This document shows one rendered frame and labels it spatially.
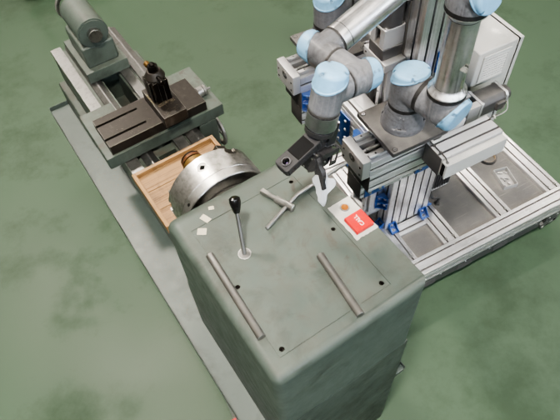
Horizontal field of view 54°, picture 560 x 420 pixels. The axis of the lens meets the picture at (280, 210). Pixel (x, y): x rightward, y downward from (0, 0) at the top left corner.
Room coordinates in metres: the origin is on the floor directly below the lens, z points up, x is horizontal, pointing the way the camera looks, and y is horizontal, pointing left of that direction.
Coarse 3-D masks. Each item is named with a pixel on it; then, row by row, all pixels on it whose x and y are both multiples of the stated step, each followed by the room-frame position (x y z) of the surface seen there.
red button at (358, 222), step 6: (360, 210) 0.89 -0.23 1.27; (348, 216) 0.88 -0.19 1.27; (354, 216) 0.87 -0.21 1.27; (360, 216) 0.87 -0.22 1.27; (366, 216) 0.87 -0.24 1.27; (348, 222) 0.85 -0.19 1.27; (354, 222) 0.85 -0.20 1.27; (360, 222) 0.85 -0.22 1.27; (366, 222) 0.85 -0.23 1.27; (372, 222) 0.85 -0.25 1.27; (354, 228) 0.83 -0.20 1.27; (360, 228) 0.83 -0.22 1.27; (366, 228) 0.84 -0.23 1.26
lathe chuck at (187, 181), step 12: (204, 156) 1.17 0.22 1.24; (216, 156) 1.17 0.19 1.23; (228, 156) 1.18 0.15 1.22; (240, 156) 1.19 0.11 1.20; (192, 168) 1.13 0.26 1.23; (216, 168) 1.12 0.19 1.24; (180, 180) 1.11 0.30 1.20; (192, 180) 1.09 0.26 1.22; (180, 192) 1.08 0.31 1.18; (180, 204) 1.05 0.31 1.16
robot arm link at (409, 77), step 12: (408, 60) 1.37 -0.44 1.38; (396, 72) 1.32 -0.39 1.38; (408, 72) 1.30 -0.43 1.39; (420, 72) 1.30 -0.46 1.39; (396, 84) 1.29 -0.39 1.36; (408, 84) 1.27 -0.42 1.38; (420, 84) 1.26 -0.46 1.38; (396, 96) 1.29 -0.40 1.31; (408, 96) 1.25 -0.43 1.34; (396, 108) 1.28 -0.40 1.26; (408, 108) 1.27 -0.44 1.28
